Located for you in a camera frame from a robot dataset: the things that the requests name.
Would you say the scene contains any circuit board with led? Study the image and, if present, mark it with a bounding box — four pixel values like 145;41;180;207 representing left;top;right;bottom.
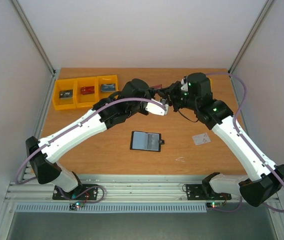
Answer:
206;202;224;209
69;202;85;211

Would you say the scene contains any aluminium rail frame front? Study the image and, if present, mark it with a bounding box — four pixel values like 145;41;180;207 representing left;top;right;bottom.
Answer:
5;174;280;203

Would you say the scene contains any yellow bin middle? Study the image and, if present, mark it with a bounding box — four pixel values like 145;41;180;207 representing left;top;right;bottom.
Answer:
74;76;99;109

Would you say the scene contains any slotted grey cable duct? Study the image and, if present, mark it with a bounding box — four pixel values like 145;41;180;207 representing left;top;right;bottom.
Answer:
15;203;207;214

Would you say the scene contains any yellow bin right of trio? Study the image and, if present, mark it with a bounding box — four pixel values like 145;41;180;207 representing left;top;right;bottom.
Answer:
97;74;119;99

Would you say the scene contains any left circuit board with LED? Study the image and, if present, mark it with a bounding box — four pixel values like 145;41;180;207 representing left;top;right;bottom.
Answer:
69;202;85;211

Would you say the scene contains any white card with red pattern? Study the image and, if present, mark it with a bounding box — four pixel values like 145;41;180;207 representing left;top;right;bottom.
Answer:
192;133;211;146

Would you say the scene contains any black credit card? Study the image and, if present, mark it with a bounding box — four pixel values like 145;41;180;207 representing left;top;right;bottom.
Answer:
59;89;73;99

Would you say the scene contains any card holder with clear sleeves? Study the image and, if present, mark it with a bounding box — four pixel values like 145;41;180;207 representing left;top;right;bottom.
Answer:
130;131;165;152

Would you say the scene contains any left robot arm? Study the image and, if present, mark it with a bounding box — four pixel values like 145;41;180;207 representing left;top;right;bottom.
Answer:
26;78;168;199

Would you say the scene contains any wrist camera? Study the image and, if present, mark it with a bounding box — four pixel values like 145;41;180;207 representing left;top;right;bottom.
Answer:
145;98;169;116
181;75;189;92

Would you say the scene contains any yellow bin left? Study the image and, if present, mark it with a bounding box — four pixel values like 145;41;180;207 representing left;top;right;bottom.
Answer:
52;78;76;111

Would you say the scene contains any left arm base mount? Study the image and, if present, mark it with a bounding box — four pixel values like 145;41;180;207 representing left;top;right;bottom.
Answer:
52;184;101;201

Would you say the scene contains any blue credit card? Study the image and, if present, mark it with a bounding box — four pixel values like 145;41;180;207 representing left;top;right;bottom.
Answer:
100;83;116;93

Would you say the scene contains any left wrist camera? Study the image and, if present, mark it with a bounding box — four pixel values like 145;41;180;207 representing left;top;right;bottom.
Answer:
145;98;169;116

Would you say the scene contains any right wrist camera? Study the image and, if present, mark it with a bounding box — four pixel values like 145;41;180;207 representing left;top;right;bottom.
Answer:
181;75;189;92

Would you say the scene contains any red credit card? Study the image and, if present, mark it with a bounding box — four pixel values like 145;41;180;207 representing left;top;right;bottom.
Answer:
80;86;95;95

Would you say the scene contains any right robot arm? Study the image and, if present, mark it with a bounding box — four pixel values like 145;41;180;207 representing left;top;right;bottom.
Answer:
156;72;284;207

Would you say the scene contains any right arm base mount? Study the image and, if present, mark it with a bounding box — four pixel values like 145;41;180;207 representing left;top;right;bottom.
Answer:
182;172;231;201

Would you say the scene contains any left aluminium frame post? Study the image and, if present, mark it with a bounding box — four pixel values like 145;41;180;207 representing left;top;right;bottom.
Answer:
10;0;56;76

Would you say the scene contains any right circuit board with LED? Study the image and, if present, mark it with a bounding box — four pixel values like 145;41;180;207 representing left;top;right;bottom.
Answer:
206;202;224;209

